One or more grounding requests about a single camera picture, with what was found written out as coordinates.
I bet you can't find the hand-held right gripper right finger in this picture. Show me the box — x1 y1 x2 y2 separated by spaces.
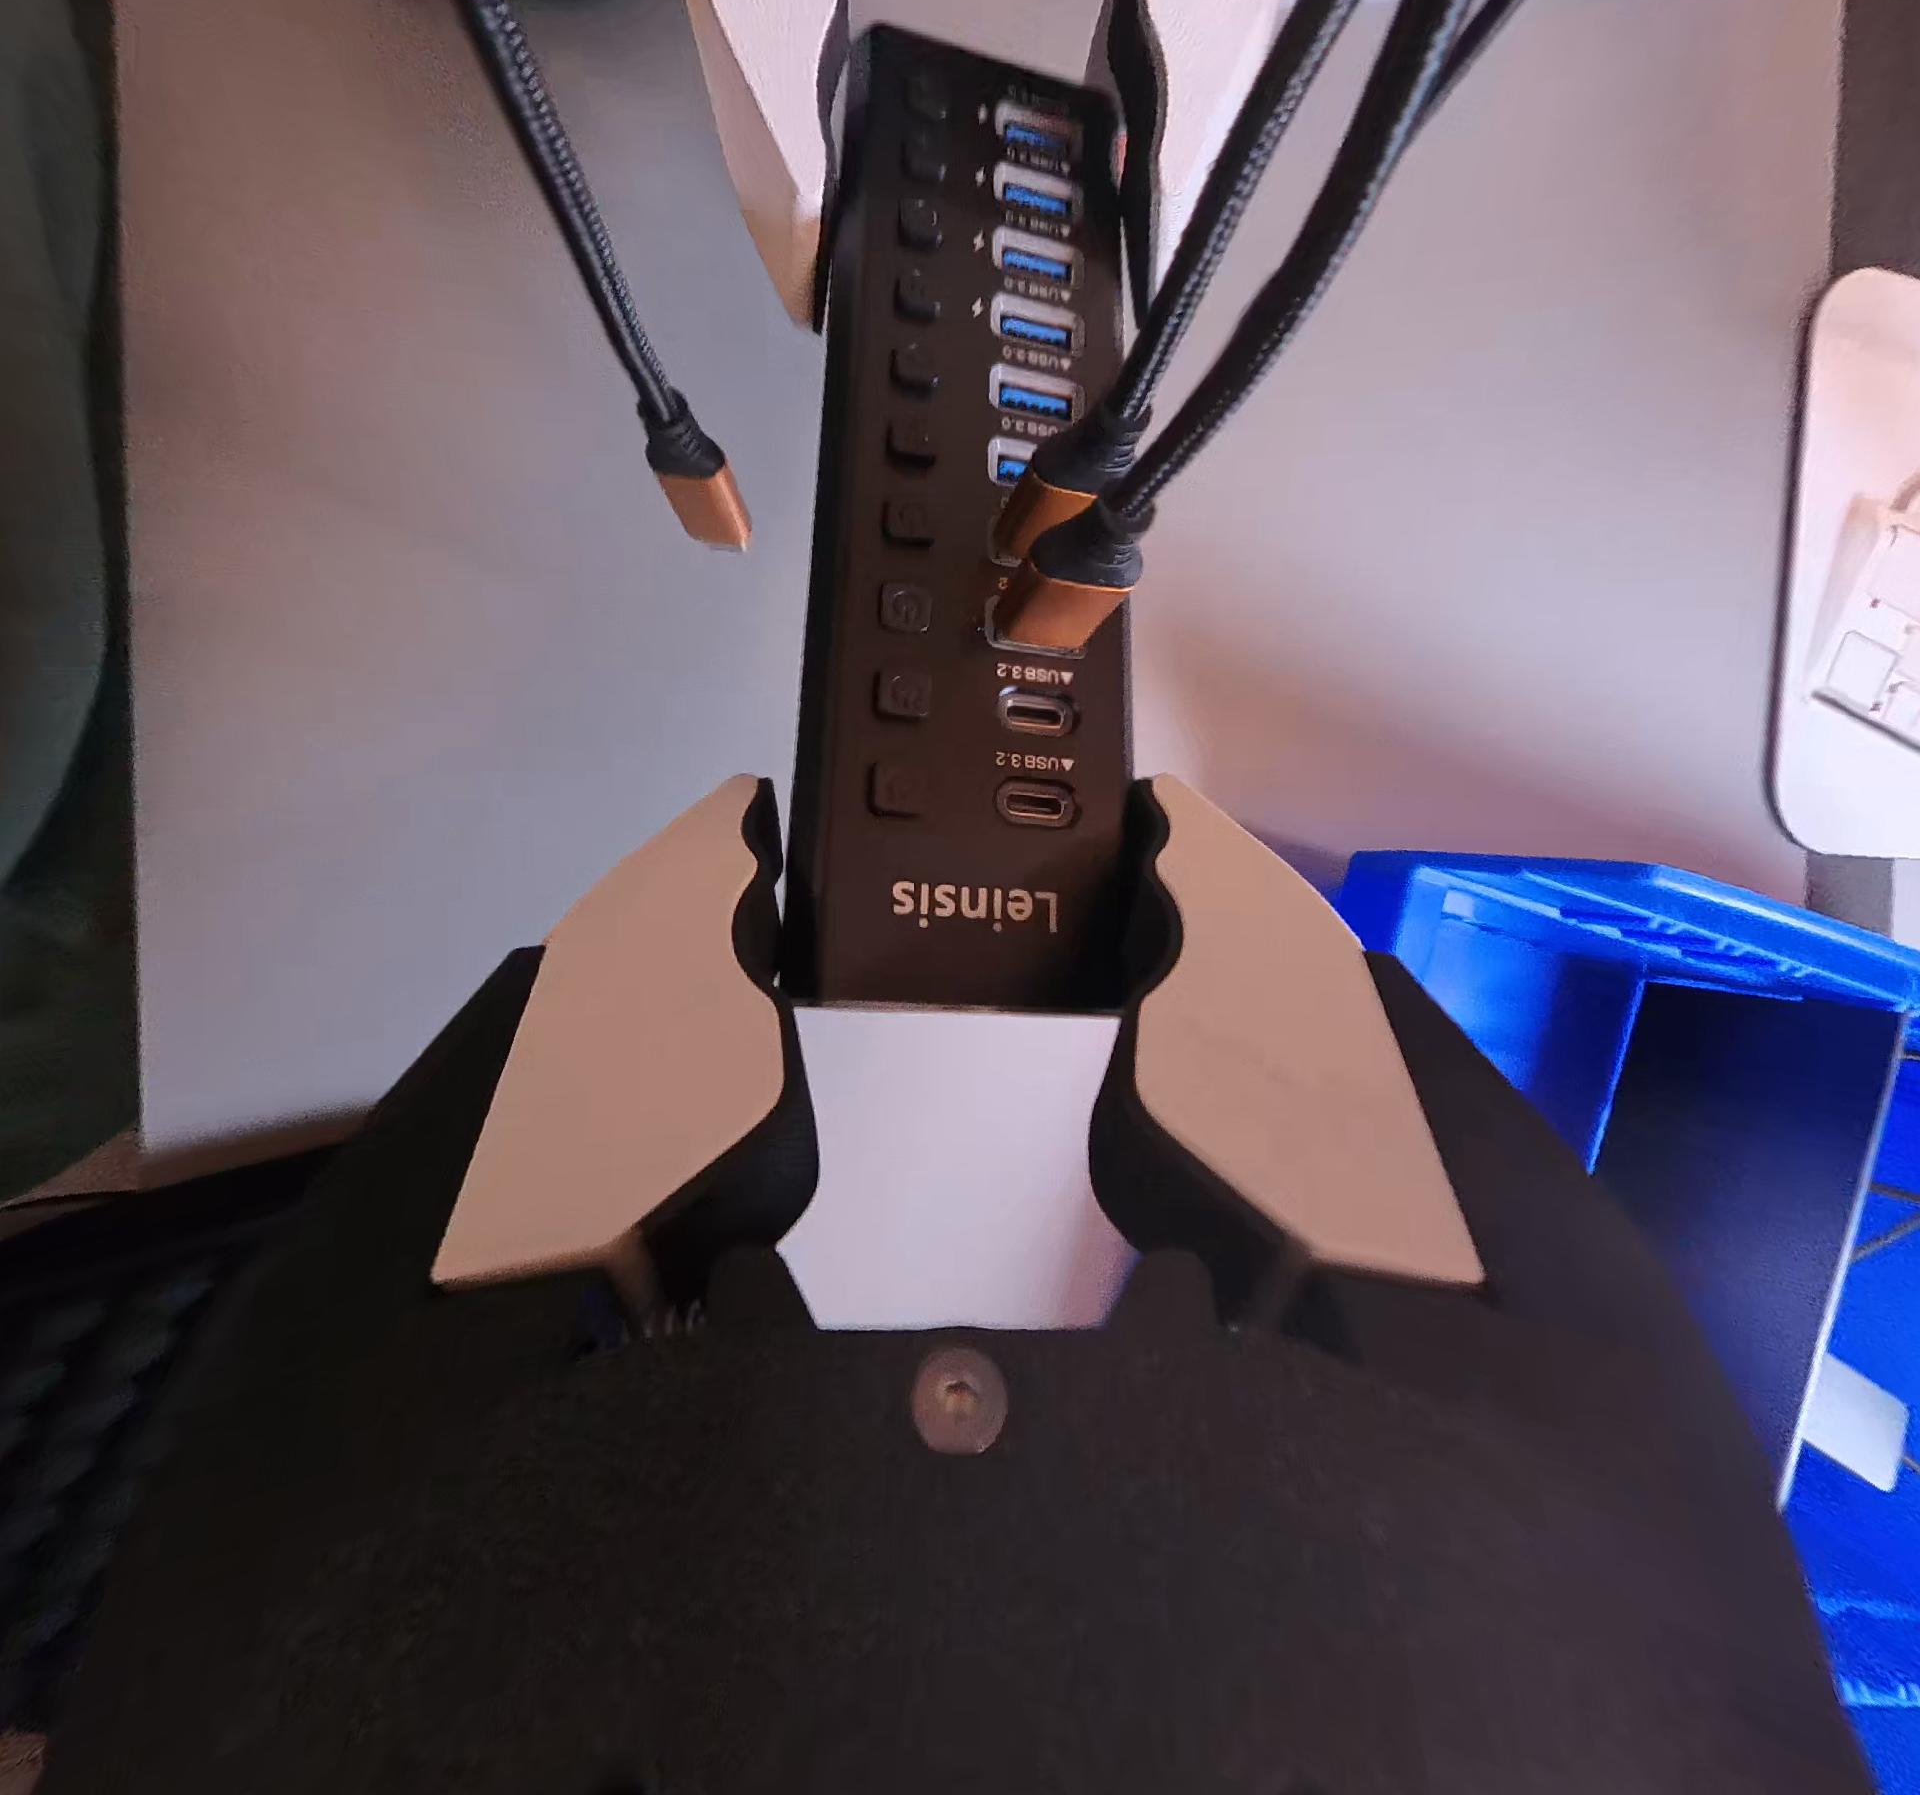
1089 773 1489 1339

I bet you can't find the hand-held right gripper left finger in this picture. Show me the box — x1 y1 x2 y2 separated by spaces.
433 773 825 1339

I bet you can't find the blue plastic bin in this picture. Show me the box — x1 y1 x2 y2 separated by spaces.
1335 849 1920 1795

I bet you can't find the large black USB hub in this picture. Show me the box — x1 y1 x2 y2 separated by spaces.
780 23 1137 1010

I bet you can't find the black divider of blue bin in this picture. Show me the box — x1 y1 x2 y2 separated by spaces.
1590 976 1908 1513

